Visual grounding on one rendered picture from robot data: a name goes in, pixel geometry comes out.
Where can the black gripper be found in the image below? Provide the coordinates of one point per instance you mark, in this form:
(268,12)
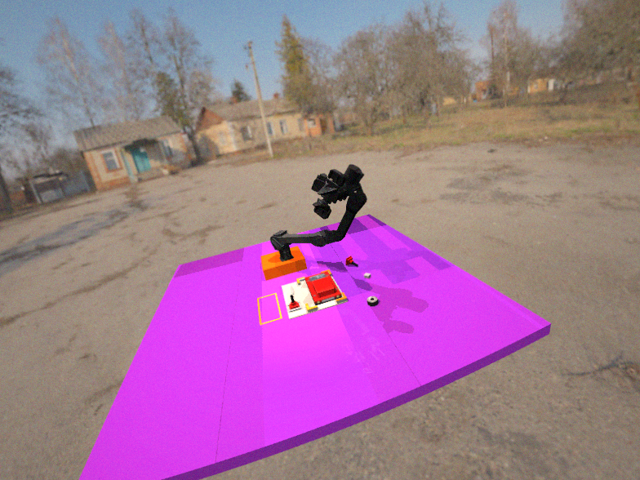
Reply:
(332,190)

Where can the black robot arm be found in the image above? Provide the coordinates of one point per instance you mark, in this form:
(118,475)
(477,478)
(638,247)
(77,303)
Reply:
(281,240)

